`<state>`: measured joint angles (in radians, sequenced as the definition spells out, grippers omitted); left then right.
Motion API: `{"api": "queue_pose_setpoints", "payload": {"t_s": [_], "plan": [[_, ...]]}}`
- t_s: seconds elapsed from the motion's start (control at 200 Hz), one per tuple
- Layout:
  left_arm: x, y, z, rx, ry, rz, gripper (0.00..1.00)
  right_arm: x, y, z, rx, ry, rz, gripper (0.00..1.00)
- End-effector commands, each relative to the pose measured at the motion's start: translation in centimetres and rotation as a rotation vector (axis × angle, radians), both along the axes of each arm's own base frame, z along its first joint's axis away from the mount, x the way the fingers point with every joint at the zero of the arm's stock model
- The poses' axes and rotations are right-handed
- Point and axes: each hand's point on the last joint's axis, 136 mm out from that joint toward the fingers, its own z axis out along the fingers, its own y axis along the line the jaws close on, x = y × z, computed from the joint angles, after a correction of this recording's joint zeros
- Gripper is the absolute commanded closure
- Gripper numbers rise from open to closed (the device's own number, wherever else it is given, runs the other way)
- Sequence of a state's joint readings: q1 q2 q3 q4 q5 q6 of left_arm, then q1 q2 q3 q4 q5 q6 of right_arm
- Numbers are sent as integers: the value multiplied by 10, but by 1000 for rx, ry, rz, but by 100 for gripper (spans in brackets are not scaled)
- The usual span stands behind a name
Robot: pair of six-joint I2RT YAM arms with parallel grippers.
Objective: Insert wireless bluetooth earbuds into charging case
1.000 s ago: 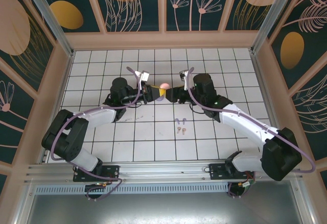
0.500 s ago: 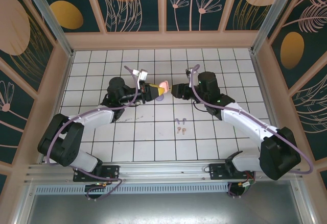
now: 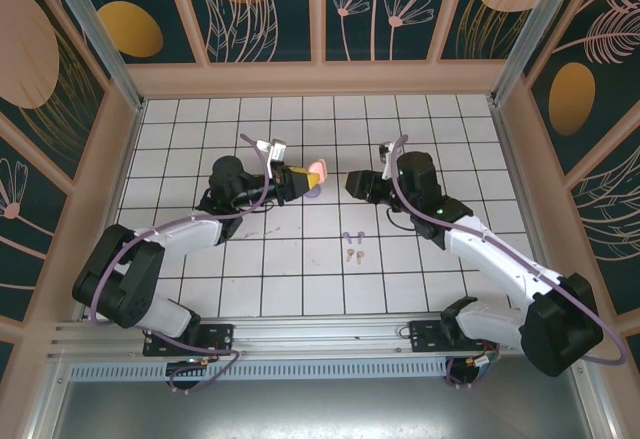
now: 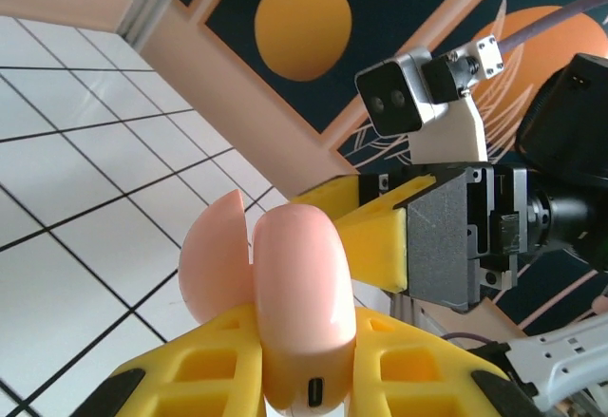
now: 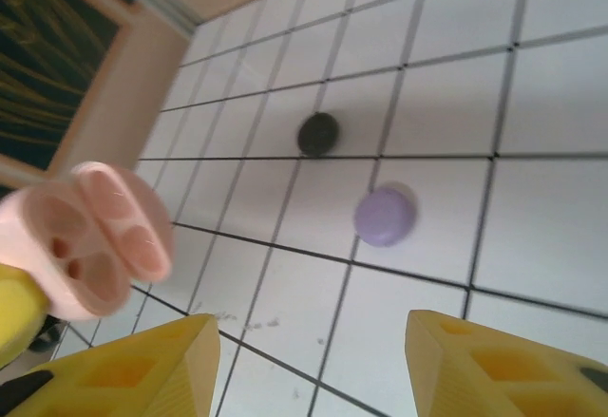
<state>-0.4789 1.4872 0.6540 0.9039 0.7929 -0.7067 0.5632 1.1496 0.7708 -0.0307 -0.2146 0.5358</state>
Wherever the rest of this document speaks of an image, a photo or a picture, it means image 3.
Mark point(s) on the purple earbud charging case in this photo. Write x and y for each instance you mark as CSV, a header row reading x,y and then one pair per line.
x,y
314,195

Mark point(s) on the pink earbud charging case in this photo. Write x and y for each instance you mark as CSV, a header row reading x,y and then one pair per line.
x,y
318,166

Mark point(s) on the pink earbud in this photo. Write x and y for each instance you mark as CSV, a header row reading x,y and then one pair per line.
x,y
351,254
360,255

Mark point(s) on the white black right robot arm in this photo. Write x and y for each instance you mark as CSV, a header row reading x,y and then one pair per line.
x,y
500,264

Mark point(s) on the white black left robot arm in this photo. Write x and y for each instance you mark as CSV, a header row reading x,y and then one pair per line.
x,y
175,231

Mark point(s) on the aluminium table edge strip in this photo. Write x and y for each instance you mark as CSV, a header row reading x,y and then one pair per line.
x,y
507,159
127,159

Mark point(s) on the green circuit board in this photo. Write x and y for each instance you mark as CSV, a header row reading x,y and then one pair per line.
x,y
489,356

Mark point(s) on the grey metal sheet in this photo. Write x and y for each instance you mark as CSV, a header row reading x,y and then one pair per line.
x,y
320,409

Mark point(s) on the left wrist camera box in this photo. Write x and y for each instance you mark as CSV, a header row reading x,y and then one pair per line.
x,y
278,151

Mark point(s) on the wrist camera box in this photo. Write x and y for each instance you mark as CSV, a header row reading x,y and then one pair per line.
x,y
385,151
278,151

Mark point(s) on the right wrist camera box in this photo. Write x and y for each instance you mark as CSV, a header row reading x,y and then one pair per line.
x,y
385,151

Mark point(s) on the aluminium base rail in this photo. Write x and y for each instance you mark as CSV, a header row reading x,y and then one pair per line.
x,y
310,339

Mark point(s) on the aluminium corner post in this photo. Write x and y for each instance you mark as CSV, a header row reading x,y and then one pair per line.
x,y
100,34
532,34

